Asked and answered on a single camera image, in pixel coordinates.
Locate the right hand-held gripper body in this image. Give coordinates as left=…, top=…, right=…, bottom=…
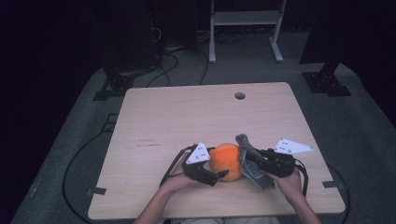
left=260, top=137, right=315, bottom=179

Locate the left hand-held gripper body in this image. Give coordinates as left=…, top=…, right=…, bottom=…
left=181, top=142, right=219, bottom=188

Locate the orange round ball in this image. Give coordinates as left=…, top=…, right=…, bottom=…
left=208, top=142, right=244, bottom=183

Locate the person's right hand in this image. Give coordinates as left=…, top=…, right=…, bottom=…
left=270, top=169, right=305, bottom=207

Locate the person's left hand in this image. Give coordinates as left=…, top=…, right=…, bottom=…
left=159, top=160, right=201, bottom=196

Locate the grey tape strip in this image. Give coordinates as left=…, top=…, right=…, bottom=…
left=321, top=180, right=346, bottom=189
left=86, top=186, right=107, bottom=197

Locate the black stand with base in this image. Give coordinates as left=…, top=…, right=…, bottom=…
left=300, top=46, right=353, bottom=98
left=92, top=46, right=135, bottom=102

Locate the left hand-held gripper cable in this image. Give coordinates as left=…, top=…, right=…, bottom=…
left=159, top=145, right=199, bottom=188

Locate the hand-held gripper cable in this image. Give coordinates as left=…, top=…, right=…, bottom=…
left=293, top=158, right=310, bottom=199
left=159, top=145, right=199, bottom=188

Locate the right hand-held gripper cable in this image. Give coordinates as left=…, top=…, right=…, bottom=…
left=293, top=158, right=310, bottom=199

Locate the bundle of black floor cables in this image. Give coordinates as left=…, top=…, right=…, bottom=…
left=145, top=26, right=210, bottom=89

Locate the black floor cable loop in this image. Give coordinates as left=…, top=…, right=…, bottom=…
left=62, top=130, right=110, bottom=224

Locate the white metal stand frame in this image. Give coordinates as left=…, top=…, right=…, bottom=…
left=208, top=0, right=288, bottom=64

